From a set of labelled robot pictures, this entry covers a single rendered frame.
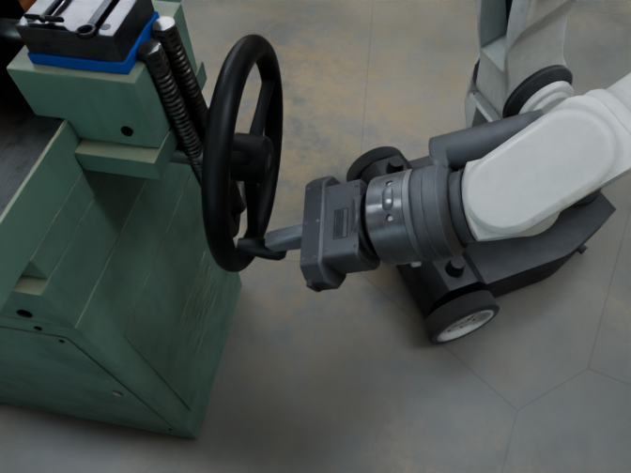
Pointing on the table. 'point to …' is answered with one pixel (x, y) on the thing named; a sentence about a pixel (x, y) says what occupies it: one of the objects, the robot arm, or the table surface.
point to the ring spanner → (94, 21)
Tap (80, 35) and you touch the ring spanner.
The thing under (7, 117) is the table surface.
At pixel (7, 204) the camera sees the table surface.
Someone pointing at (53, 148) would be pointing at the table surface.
